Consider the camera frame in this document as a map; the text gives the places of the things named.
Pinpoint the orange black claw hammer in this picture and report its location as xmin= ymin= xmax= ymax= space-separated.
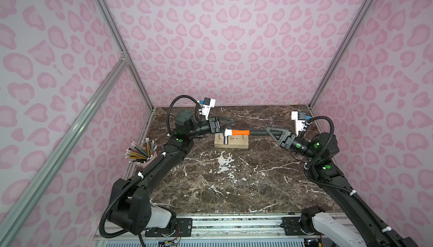
xmin=223 ymin=129 xmax=269 ymax=145

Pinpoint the light wooden block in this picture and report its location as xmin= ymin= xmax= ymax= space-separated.
xmin=214 ymin=133 xmax=249 ymax=149

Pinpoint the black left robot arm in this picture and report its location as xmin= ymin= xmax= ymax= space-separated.
xmin=98 ymin=95 xmax=225 ymax=239

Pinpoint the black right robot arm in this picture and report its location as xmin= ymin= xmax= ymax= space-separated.
xmin=250 ymin=116 xmax=417 ymax=247

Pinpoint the pink cup of pencils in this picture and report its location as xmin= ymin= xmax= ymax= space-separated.
xmin=125 ymin=138 xmax=157 ymax=169

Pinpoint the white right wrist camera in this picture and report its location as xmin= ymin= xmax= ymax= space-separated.
xmin=291 ymin=111 xmax=311 ymax=136

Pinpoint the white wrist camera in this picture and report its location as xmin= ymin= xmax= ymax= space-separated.
xmin=291 ymin=111 xmax=311 ymax=136
xmin=198 ymin=98 xmax=216 ymax=120

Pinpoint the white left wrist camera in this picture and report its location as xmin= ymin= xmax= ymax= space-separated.
xmin=198 ymin=98 xmax=216 ymax=120

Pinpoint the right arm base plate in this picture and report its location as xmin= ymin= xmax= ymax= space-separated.
xmin=280 ymin=216 xmax=320 ymax=236

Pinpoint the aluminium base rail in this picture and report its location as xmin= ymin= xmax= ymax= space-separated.
xmin=91 ymin=212 xmax=339 ymax=247

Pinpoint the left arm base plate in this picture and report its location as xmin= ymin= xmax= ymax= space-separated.
xmin=144 ymin=218 xmax=193 ymax=238

